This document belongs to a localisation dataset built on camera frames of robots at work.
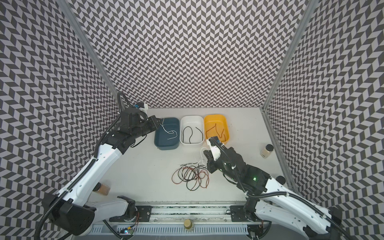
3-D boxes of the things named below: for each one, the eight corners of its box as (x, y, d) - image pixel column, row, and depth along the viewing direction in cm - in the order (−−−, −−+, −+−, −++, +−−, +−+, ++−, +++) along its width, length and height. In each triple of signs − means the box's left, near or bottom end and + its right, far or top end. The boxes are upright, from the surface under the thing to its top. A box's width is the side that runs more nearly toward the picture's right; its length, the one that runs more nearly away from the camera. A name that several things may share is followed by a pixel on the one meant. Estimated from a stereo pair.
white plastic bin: (179, 145, 99) (178, 140, 94) (181, 120, 113) (180, 115, 108) (204, 145, 99) (204, 140, 94) (203, 120, 113) (203, 115, 108)
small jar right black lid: (261, 158, 93) (267, 151, 85) (259, 152, 96) (264, 144, 88) (269, 158, 93) (275, 151, 85) (267, 152, 96) (273, 144, 88)
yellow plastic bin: (204, 143, 100) (204, 138, 95) (203, 117, 115) (204, 111, 110) (228, 143, 100) (229, 138, 95) (224, 117, 115) (225, 111, 110)
